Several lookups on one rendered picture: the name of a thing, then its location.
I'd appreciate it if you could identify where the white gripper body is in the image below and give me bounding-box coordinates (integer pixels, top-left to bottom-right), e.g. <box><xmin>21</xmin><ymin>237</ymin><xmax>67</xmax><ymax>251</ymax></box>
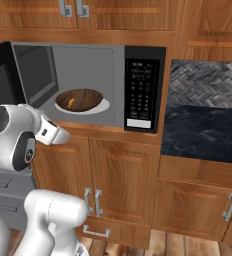
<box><xmin>47</xmin><ymin>125</ymin><xmax>72</xmax><ymax>146</ymax></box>

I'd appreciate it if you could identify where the brown wooden bowl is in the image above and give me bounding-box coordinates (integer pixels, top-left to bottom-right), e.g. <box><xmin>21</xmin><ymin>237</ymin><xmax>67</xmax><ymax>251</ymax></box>
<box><xmin>55</xmin><ymin>88</ymin><xmax>104</xmax><ymax>113</ymax></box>

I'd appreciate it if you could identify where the white microwave turntable plate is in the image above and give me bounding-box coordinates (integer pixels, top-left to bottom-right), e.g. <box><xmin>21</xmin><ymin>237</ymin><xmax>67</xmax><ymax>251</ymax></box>
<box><xmin>54</xmin><ymin>97</ymin><xmax>111</xmax><ymax>116</ymax></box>

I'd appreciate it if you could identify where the grey black microwave oven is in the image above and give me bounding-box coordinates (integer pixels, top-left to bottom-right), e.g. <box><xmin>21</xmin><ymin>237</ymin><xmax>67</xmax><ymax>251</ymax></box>
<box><xmin>10</xmin><ymin>41</ymin><xmax>167</xmax><ymax>135</ymax></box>

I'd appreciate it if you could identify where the black microwave door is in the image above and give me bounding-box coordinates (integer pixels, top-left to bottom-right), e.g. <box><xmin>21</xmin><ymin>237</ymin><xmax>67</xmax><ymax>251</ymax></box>
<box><xmin>0</xmin><ymin>41</ymin><xmax>28</xmax><ymax>111</ymax></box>

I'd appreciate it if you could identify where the grey appliance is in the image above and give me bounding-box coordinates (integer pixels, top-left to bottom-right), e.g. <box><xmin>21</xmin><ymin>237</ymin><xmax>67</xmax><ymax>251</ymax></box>
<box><xmin>0</xmin><ymin>165</ymin><xmax>38</xmax><ymax>232</ymax></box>

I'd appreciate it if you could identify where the wooden drawer front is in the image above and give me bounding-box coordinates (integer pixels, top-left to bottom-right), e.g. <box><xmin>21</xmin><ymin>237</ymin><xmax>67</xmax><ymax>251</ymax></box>
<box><xmin>158</xmin><ymin>154</ymin><xmax>232</xmax><ymax>192</ymax></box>
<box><xmin>75</xmin><ymin>215</ymin><xmax>152</xmax><ymax>250</ymax></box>

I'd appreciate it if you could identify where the silver cupboard handle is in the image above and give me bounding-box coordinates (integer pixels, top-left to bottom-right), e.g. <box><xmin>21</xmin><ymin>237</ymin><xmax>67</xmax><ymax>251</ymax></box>
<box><xmin>221</xmin><ymin>192</ymin><xmax>232</xmax><ymax>222</ymax></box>
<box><xmin>84</xmin><ymin>187</ymin><xmax>94</xmax><ymax>216</ymax></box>
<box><xmin>94</xmin><ymin>189</ymin><xmax>104</xmax><ymax>219</ymax></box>
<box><xmin>58</xmin><ymin>0</ymin><xmax>73</xmax><ymax>18</ymax></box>
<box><xmin>75</xmin><ymin>0</ymin><xmax>90</xmax><ymax>18</ymax></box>

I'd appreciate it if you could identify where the silver drawer handle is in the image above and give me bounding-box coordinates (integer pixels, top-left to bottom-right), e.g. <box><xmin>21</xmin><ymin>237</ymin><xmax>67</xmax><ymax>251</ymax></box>
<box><xmin>82</xmin><ymin>224</ymin><xmax>112</xmax><ymax>239</ymax></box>

